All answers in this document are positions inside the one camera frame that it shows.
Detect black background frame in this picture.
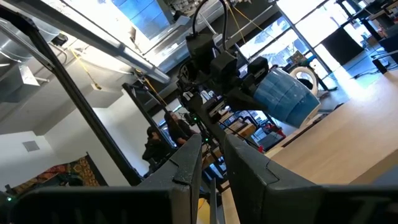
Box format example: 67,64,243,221
123,82,178,150

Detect grey wall vent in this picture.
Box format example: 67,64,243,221
22,140,40,152

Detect black panel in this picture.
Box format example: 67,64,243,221
320,26,365,67

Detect patterned wall tapestry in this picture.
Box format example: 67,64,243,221
12,154,108,195

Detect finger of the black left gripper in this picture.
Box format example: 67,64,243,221
226,88,268,113
247,55,270,86

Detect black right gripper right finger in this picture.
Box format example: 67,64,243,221
224,134,398,224

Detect person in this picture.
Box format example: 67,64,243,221
164,111,199,147
142,126,175,175

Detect black rig post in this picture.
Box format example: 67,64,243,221
0,6,144,187

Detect blue-grey table mat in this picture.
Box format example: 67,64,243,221
349,164,398,187

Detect silver ceiling duct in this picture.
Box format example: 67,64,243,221
0,17,62,63

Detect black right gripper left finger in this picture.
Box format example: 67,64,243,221
9,134,203,224

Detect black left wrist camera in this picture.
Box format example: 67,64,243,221
185,32,216,60

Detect blue mug white handle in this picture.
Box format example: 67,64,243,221
253,66,322,128

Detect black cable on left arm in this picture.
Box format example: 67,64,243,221
192,0,230,52

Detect wooden crates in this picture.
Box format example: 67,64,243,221
217,116,257,139

